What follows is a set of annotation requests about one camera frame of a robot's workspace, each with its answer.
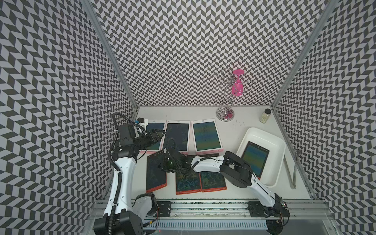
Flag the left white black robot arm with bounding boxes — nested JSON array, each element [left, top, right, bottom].
[[93, 113, 165, 235]]

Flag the red writing tablet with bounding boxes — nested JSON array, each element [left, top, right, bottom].
[[175, 171, 202, 195], [200, 171, 227, 193], [242, 142, 270, 179], [146, 150, 167, 193]]

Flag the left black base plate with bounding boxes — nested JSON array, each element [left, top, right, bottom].
[[157, 201, 172, 218]]

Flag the metal tongs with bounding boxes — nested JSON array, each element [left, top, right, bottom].
[[284, 150, 301, 190]]

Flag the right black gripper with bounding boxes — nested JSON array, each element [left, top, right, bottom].
[[155, 157, 181, 172]]

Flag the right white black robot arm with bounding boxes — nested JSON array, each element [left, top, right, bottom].
[[159, 139, 290, 219]]

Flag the pink writing tablet colourful screen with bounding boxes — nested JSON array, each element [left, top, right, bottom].
[[141, 120, 166, 154]]

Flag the pink plastic goblet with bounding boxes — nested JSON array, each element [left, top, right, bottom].
[[231, 69, 245, 97]]

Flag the aluminium front rail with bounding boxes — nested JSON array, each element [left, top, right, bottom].
[[88, 199, 333, 221]]

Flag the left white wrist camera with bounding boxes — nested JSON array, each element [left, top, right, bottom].
[[135, 117, 149, 131]]

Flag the small glass jar black lid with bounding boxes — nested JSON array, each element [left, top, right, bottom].
[[259, 108, 272, 123]]

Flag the white plastic storage tray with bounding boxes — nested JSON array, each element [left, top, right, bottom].
[[237, 127, 286, 188]]

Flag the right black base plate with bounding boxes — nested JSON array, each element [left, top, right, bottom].
[[247, 202, 290, 218]]

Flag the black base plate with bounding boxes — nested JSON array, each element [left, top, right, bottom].
[[247, 202, 290, 218], [157, 201, 172, 218]]

